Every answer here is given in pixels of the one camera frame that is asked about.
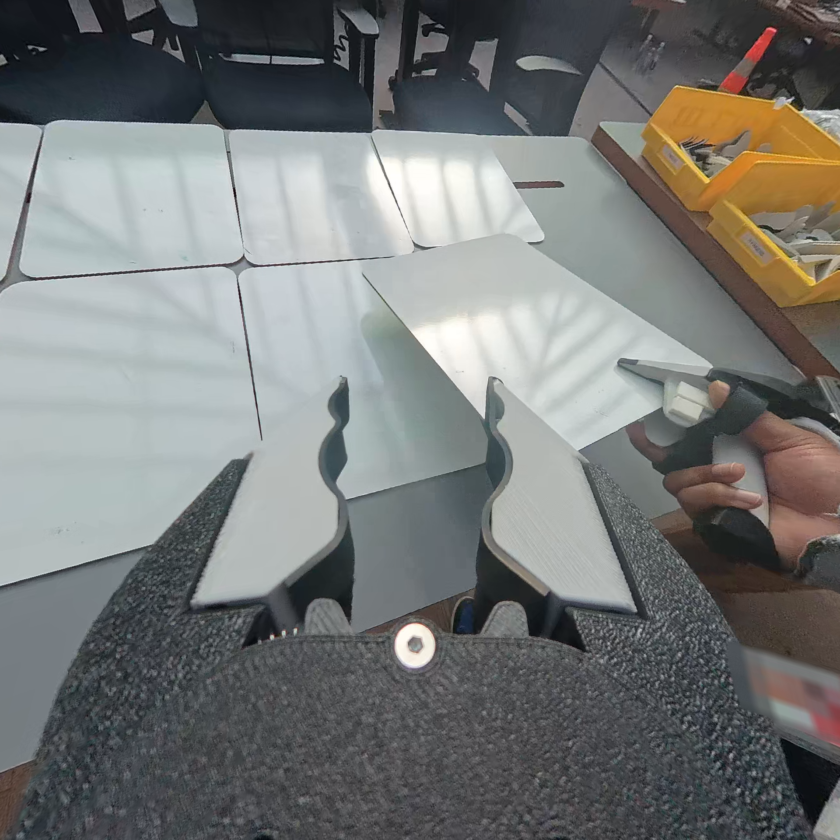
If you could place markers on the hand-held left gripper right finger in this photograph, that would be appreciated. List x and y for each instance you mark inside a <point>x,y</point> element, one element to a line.
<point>558,531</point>

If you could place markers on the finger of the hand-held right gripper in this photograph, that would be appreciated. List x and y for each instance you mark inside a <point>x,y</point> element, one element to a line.
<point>669,371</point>

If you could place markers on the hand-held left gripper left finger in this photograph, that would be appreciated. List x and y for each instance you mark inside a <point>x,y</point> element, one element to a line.
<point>275,525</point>

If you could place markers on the white rounded board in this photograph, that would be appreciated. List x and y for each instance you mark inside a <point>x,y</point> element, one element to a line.
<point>512,328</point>

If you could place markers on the person's right hand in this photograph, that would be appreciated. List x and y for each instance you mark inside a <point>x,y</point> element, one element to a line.
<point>800,479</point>

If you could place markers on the yellow parts bins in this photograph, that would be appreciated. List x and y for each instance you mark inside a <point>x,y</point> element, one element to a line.
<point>810,331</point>

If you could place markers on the blue black shoe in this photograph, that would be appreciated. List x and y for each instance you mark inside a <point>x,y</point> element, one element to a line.
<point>464,617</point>

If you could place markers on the pile of grey plastic parts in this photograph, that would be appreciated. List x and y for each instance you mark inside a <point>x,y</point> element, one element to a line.
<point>800,243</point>
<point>722,152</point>

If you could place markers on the orange traffic cone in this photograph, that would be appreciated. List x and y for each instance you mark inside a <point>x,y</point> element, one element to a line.
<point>748,65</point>

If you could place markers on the black office chair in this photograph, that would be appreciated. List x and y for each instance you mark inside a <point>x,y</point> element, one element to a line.
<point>446,108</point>
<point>282,98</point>
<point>98,92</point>

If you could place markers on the row of white boards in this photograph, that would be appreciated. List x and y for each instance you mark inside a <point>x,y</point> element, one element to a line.
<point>131,197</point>

